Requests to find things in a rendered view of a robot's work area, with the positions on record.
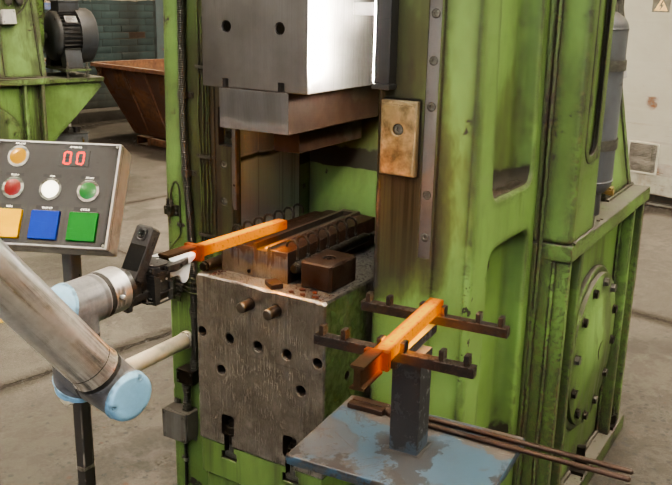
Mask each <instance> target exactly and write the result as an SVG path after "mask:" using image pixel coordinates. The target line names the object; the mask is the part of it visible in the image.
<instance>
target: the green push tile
mask: <svg viewBox="0 0 672 485"><path fill-rule="evenodd" d="M98 219H99V214H98V213H87V212H70V213H69V219H68V225H67V232H66V238H65V240H66V241H72V242H90V243H95V239H96V232H97V226H98Z"/></svg>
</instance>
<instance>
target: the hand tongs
mask: <svg viewBox="0 0 672 485"><path fill-rule="evenodd" d="M347 407H348V408H352V409H356V410H359V411H363V412H367V413H370V414H374V415H378V416H383V415H384V414H385V415H386V416H388V417H390V414H391V407H390V404H387V403H383V402H380V401H376V400H372V399H368V398H364V397H361V396H357V395H356V396H355V397H354V398H353V399H352V400H350V401H349V402H348V405H347ZM429 421H430V422H434V423H438V424H442V425H445V426H449V427H453V428H457V429H461V430H464V431H468V432H472V433H476V434H480V435H483V436H487V437H491V438H495V439H498V440H502V441H506V442H510V443H514V444H517V445H521V446H525V447H529V448H532V449H536V450H540V451H544V452H547V453H551V454H555V455H559V456H562V457H566V458H570V459H574V460H577V461H581V462H585V463H589V464H593V465H596V466H600V467H604V468H608V469H611V470H615V471H619V472H623V473H626V474H630V475H632V474H634V470H633V469H632V468H627V467H623V466H620V465H616V464H612V463H608V462H604V461H601V460H597V459H593V458H589V457H585V456H581V455H578V454H574V453H570V452H566V451H562V450H559V449H555V448H551V447H547V446H543V445H540V444H536V443H532V442H528V441H524V440H521V439H517V438H513V437H509V436H505V435H501V434H498V433H494V432H490V431H486V430H482V429H479V428H475V427H471V426H467V425H463V424H459V423H456V422H452V421H448V420H444V419H440V418H436V417H432V416H429ZM428 428H430V429H434V430H437V431H441V432H445V433H448V434H452V435H456V436H459V437H463V438H467V439H470V440H474V441H478V442H481V443H485V444H489V445H492V446H496V447H500V448H503V449H507V450H511V451H515V452H518V453H522V454H526V455H529V456H533V457H537V458H540V459H544V460H548V461H551V462H555V463H559V464H562V465H566V466H570V467H574V468H577V469H581V470H585V471H588V472H592V473H596V474H599V475H603V476H607V477H611V478H614V479H618V480H622V481H625V482H630V481H631V477H630V476H627V475H623V474H619V473H615V472H612V471H608V470H604V469H600V468H597V467H593V466H589V465H585V464H582V463H578V462H574V461H571V460H567V459H563V458H559V457H556V456H552V455H548V454H544V453H541V452H537V451H533V450H529V449H526V448H522V447H518V446H514V445H511V444H507V443H503V442H500V441H496V440H492V439H488V438H485V437H481V436H477V435H473V434H470V433H466V432H462V431H459V430H455V429H451V428H447V427H444V426H440V425H436V424H433V423H429V422H428Z"/></svg>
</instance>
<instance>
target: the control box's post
mask: <svg viewBox="0 0 672 485"><path fill-rule="evenodd" d="M62 268H63V282H64V283H65V282H68V281H71V280H73V279H76V278H79V277H82V268H81V255H72V254H62ZM73 417H74V431H75V446H76V460H77V466H80V467H83V468H86V467H88V466H90V465H91V464H93V449H92V433H91V418H90V403H88V402H85V403H74V404H73ZM77 474H78V485H95V480H94V467H92V468H91V469H89V470H87V471H85V472H84V471H83V472H81V471H79V470H78V469H77Z"/></svg>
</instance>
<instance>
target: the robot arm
mask: <svg viewBox="0 0 672 485"><path fill-rule="evenodd" d="M159 236H160V231H159V230H158V229H156V228H154V227H152V226H148V225H143V224H139V225H137V226H136V229H135V232H134V235H133V237H132V240H131V243H130V246H129V248H128V251H127V254H126V256H125V259H124V262H123V265H122V267H121V268H117V267H114V266H109V267H106V268H103V269H100V270H97V271H94V272H92V273H90V274H87V275H85V276H82V277H79V278H76V279H73V280H71V281H68V282H65V283H59V284H56V285H54V286H53V287H52V288H50V287H49V286H48V285H47V284H46V283H45V282H44V281H43V280H42V279H41V278H40V277H39V276H38V275H37V274H36V273H35V272H34V271H33V270H32V269H31V268H30V267H29V266H28V265H27V264H26V263H25V262H24V261H23V260H22V259H21V258H20V257H19V256H18V255H17V254H16V253H15V252H14V251H13V250H12V249H11V248H10V247H9V246H8V245H7V244H5V243H4V242H3V241H2V240H1V239H0V319H1V320H2V321H3V322H4V323H5V324H7V325H8V326H9V327H10V328H11V329H12V330H13V331H14V332H15V333H17V334H18V335H19V336H20V337H21V338H22V339H23V340H24V341H25V342H27V343H28V344H29V345H30V346H31V347H32V348H33V349H34V350H35V351H37V352H38V353H39V354H40V355H41V356H42V357H43V358H44V359H45V360H47V361H48V362H49V363H50V364H51V365H52V371H53V376H52V382H53V386H54V389H55V393H56V395H57V396H58V397H59V398H60V399H62V400H64V401H69V402H70V403H85V402H88V403H90V404H91V405H93V406H94V407H96V408H97V409H99V410H100V411H102V412H103V413H105V414H106V415H107V416H108V417H109V418H111V419H115V420H117V421H129V420H131V419H133V418H135V417H137V416H138V415H139V414H140V413H141V412H142V411H143V410H144V409H145V407H146V406H147V404H148V402H149V400H150V397H151V391H152V388H151V383H150V380H149V379H148V377H147V376H146V375H145V374H144V373H143V372H142V371H139V370H136V369H134V368H133V367H132V366H130V365H129V364H128V363H127V362H126V361H125V360H124V359H123V358H122V357H121V356H120V355H119V354H118V353H117V352H116V351H115V350H114V349H113V348H111V347H109V346H108V345H107V344H106V343H105V342H104V341H103V340H102V339H101V337H100V323H99V322H100V321H101V320H104V319H106V318H108V317H111V316H112V315H115V314H117V313H119V312H122V311H123V312H125V313H130V312H133V307H134V306H137V305H139V304H141V303H143V304H146V305H153V306H157V305H159V304H162V303H164V302H166V301H169V300H171V299H173V289H174V288H173V280H171V279H170V278H171V277H174V276H178V277H179V279H180V281H181V282H182V283H185V282H187V280H188V278H189V272H190V265H191V262H192V261H193V260H194V259H195V256H196V255H195V253H194V252H188V253H185V254H181V255H178V256H175V257H172V258H169V259H168V260H165V259H162V258H161V257H159V256H158V253H161V252H163V251H161V252H156V253H153V252H154V250H155V247H156V244H157V241H158V238H159ZM167 297H168V299H165V300H163V301H161V302H160V300H162V299H164V298H167ZM147 301H148V302H147ZM150 302H151V303H150Z"/></svg>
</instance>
